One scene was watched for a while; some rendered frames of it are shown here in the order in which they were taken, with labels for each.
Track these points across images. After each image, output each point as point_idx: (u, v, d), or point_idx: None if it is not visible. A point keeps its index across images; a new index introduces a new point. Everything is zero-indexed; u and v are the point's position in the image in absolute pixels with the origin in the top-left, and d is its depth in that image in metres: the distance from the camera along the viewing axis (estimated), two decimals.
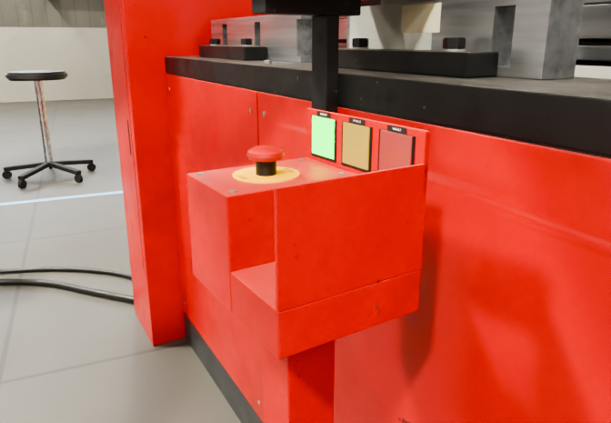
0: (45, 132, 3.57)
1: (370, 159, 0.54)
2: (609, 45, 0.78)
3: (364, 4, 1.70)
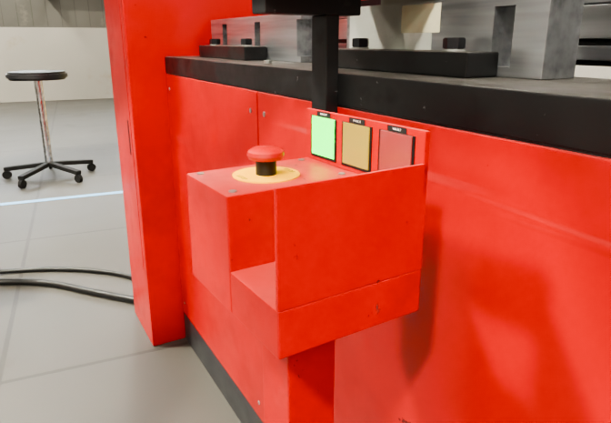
0: (45, 132, 3.57)
1: (370, 159, 0.54)
2: (609, 45, 0.78)
3: (364, 4, 1.70)
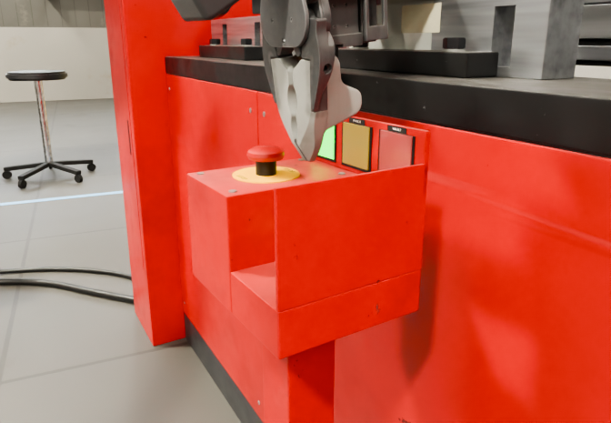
0: (45, 132, 3.57)
1: (370, 159, 0.54)
2: (609, 45, 0.78)
3: None
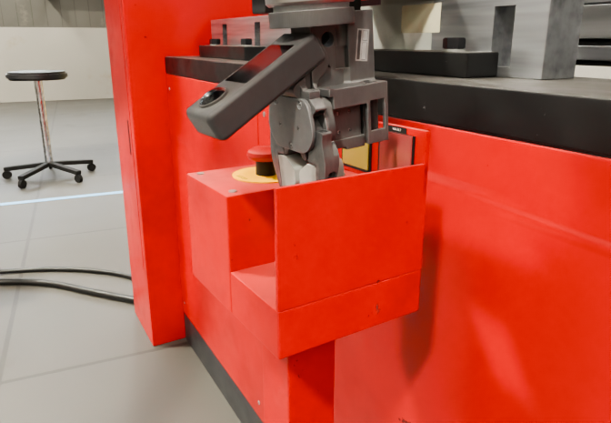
0: (45, 132, 3.57)
1: (370, 159, 0.54)
2: (609, 45, 0.78)
3: (364, 4, 1.70)
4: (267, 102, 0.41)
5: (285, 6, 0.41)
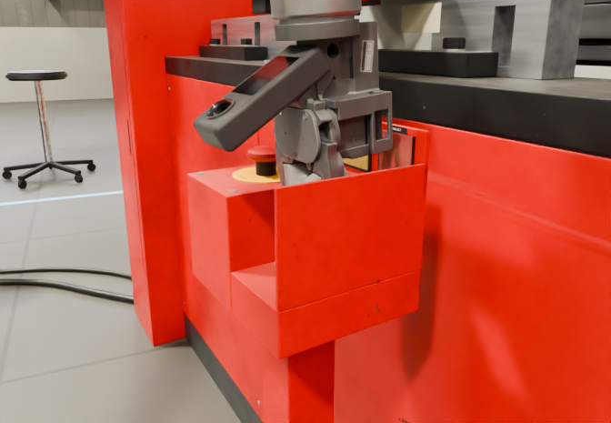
0: (45, 132, 3.57)
1: (370, 159, 0.54)
2: (609, 45, 0.78)
3: (364, 4, 1.70)
4: (274, 114, 0.41)
5: (292, 19, 0.42)
